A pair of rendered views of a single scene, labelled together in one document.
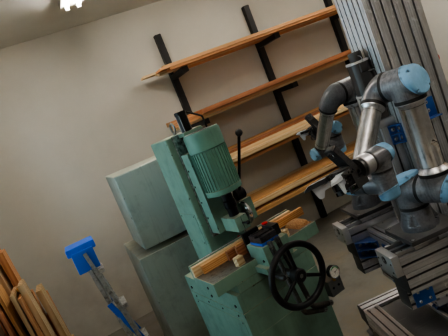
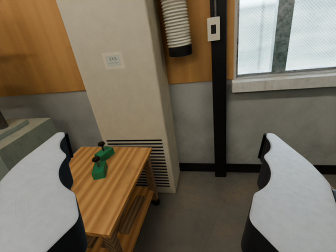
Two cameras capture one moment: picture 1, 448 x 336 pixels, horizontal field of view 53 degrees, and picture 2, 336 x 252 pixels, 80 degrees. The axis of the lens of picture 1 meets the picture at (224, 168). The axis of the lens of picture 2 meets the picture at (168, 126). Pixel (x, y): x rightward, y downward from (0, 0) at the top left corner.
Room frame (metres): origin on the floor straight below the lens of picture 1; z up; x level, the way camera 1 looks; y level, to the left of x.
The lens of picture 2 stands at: (1.42, -0.33, 1.30)
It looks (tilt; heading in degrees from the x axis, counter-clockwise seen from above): 28 degrees down; 124
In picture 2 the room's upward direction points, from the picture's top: 9 degrees counter-clockwise
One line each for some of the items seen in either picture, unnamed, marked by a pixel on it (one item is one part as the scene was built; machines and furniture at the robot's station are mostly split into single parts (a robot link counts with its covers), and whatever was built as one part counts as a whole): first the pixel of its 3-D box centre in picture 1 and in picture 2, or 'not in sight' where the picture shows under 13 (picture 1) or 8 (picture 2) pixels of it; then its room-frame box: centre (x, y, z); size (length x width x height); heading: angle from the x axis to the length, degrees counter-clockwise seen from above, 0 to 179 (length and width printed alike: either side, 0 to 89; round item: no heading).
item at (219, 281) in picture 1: (263, 255); not in sight; (1.98, -0.02, 0.87); 0.61 x 0.30 x 0.06; 117
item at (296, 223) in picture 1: (296, 222); not in sight; (2.11, -0.23, 0.91); 0.12 x 0.09 x 0.03; 27
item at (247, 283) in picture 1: (261, 264); not in sight; (2.02, 0.01, 0.82); 0.40 x 0.21 x 0.04; 117
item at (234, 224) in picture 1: (236, 223); not in sight; (2.09, 0.04, 1.03); 0.14 x 0.07 x 0.09; 27
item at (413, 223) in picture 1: (417, 214); not in sight; (1.75, -0.66, 0.87); 0.15 x 0.15 x 0.10
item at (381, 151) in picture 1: (377, 157); not in sight; (1.50, -0.50, 1.21); 0.11 x 0.08 x 0.09; 120
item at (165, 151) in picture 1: (201, 198); not in sight; (2.33, 0.17, 1.16); 0.22 x 0.22 x 0.72; 27
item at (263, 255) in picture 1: (269, 248); not in sight; (1.90, -0.05, 0.91); 0.15 x 0.14 x 0.09; 117
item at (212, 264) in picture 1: (255, 238); not in sight; (2.10, -0.01, 0.92); 0.62 x 0.02 x 0.04; 117
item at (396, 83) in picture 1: (421, 135); not in sight; (1.63, -0.73, 1.19); 0.15 x 0.12 x 0.55; 31
